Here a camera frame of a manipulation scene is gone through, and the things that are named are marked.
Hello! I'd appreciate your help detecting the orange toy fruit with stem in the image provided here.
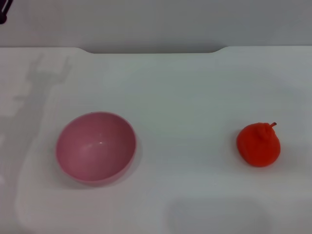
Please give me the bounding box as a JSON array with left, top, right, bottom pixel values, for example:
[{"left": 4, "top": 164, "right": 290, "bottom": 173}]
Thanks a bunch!
[{"left": 236, "top": 121, "right": 281, "bottom": 168}]

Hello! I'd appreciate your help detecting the pink plastic bowl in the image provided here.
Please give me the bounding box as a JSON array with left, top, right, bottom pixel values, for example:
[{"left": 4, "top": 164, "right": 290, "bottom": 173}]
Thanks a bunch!
[{"left": 55, "top": 111, "right": 137, "bottom": 188}]

